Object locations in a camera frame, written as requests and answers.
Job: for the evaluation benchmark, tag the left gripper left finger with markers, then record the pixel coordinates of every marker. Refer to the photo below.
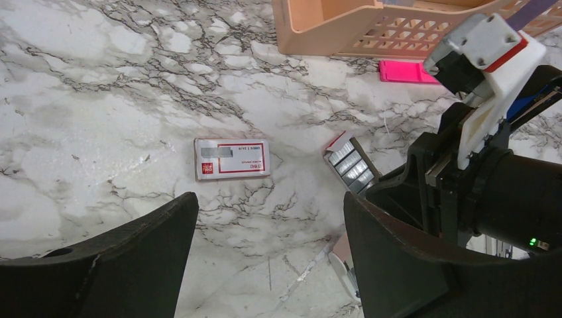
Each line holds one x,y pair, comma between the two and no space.
134,270

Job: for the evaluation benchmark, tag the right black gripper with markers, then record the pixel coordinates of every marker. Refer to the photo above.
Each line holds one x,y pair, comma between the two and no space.
429,191

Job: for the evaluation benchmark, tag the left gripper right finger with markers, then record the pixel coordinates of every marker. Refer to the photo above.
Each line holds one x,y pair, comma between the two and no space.
404,272

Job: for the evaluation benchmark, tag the grey staple strips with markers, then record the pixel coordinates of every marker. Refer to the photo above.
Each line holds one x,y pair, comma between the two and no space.
351,166

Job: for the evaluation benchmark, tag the staple box tray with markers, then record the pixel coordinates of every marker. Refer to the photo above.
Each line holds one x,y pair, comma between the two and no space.
351,162

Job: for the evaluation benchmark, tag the red white staple box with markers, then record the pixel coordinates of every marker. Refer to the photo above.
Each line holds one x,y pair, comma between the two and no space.
231,158

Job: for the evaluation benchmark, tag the blue black stapler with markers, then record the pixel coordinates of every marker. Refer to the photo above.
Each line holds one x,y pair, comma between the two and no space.
526,108

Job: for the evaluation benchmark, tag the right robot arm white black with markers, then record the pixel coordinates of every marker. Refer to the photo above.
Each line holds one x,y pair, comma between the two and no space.
512,198

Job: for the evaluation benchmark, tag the pink flat plastic item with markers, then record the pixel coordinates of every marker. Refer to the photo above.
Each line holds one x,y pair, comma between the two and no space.
404,72

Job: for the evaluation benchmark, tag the orange perforated file organizer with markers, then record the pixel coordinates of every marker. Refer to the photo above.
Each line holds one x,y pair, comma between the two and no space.
407,29

